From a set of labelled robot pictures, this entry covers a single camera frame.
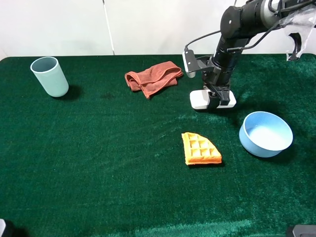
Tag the green table mat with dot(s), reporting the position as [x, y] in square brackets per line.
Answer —
[103, 161]

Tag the clear plastic wrap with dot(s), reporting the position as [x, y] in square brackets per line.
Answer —
[298, 26]

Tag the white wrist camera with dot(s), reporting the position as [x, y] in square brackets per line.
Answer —
[190, 63]

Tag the white rectangular case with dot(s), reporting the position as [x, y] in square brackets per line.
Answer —
[199, 100]

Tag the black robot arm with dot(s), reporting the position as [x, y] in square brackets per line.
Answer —
[239, 25]

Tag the orange waffle piece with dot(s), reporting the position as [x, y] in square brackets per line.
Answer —
[199, 150]

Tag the light blue bowl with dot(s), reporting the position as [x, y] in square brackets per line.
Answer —
[264, 134]

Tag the light blue cup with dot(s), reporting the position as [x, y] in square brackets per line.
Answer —
[50, 75]

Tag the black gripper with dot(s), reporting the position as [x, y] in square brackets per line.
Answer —
[219, 79]

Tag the brown folded cloth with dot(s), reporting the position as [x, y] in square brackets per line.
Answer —
[153, 79]

